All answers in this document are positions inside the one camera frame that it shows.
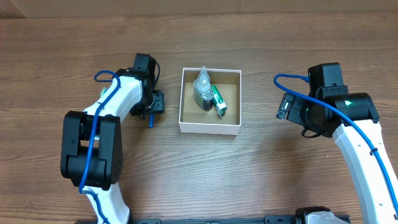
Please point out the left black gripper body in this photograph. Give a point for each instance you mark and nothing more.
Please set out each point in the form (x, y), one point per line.
(158, 104)

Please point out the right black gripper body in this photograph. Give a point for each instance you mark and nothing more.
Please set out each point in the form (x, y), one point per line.
(294, 112)

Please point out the blue disposable razor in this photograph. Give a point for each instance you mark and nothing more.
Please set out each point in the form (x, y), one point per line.
(151, 120)

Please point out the clear hand wash bottle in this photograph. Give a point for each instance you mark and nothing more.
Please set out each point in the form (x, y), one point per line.
(202, 90)

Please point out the green Dettol soap bar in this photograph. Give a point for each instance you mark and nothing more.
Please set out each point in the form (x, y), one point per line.
(219, 102)

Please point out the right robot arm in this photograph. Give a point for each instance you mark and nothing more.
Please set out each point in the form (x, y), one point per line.
(352, 121)

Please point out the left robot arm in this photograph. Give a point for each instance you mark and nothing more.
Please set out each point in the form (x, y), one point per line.
(92, 151)

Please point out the white cardboard box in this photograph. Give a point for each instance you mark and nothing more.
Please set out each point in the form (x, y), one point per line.
(193, 119)

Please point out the green white toothbrush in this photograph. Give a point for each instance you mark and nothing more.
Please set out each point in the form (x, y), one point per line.
(103, 91)

